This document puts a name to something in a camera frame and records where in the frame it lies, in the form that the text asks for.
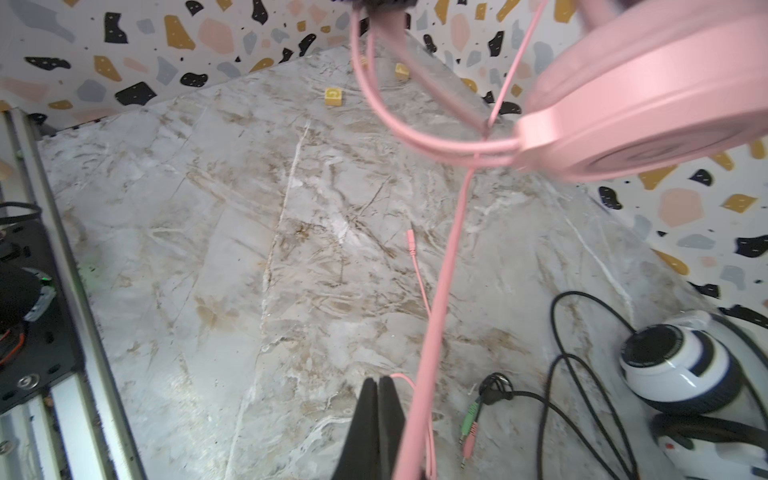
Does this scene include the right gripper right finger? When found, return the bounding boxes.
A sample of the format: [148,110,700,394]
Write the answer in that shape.
[378,376,405,480]

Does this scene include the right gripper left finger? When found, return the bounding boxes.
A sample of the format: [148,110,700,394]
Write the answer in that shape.
[331,378,379,480]

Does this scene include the pink headphones with cable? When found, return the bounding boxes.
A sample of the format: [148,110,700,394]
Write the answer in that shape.
[350,1,767,479]

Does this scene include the wooden letter block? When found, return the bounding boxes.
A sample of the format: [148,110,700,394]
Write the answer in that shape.
[394,63,410,82]
[324,87,343,107]

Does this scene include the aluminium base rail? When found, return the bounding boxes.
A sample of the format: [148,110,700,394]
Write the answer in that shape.
[1,109,145,479]

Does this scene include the white black headphones with cable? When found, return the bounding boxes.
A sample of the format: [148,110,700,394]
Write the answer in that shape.
[459,291,767,479]

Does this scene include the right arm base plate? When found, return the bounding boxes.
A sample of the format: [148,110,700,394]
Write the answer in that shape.
[1,221,84,412]

